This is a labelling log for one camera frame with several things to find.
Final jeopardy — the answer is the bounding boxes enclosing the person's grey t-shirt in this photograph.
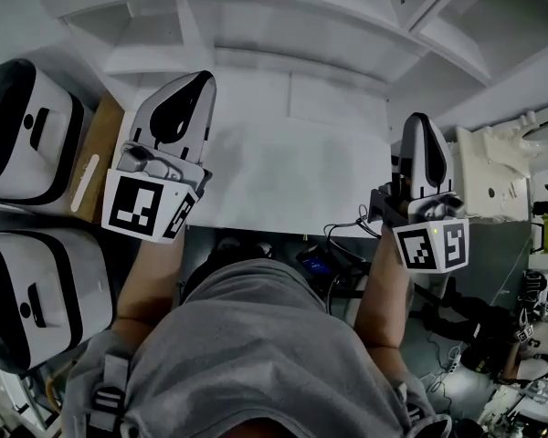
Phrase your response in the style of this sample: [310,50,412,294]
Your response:
[63,257,453,438]

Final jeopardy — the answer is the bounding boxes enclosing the brown cardboard box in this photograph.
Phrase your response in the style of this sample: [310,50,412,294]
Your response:
[68,96,127,225]

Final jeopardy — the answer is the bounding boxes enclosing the black device with blue screen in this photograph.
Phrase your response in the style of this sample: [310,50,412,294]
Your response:
[296,246,337,277]

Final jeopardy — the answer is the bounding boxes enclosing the grey harness strap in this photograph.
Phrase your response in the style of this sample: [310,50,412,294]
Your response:
[89,353,132,433]
[395,383,439,438]

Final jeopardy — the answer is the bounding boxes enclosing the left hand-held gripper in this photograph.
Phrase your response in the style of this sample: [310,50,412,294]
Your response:
[100,69,218,245]

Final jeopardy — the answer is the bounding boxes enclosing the person's black trousers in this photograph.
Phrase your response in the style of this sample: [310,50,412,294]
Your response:
[182,244,275,300]

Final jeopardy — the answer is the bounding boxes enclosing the person's right forearm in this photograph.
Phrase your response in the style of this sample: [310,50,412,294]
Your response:
[353,230,412,350]

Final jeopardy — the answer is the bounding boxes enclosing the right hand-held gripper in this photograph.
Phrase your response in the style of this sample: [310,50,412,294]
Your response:
[368,112,470,274]

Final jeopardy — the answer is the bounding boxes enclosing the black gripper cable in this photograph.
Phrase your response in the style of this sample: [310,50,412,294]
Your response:
[323,203,385,264]

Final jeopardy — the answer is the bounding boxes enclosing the cream ornate dressing table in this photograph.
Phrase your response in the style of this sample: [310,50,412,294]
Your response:
[454,102,548,223]

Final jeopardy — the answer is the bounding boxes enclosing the white shelf cabinet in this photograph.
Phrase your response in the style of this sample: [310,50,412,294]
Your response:
[49,0,548,131]

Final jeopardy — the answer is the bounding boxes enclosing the white and black robot housing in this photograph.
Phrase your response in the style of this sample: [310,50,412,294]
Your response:
[0,59,86,207]
[0,228,115,376]

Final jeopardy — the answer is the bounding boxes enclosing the person's left forearm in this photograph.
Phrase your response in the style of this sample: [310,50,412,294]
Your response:
[113,233,186,323]

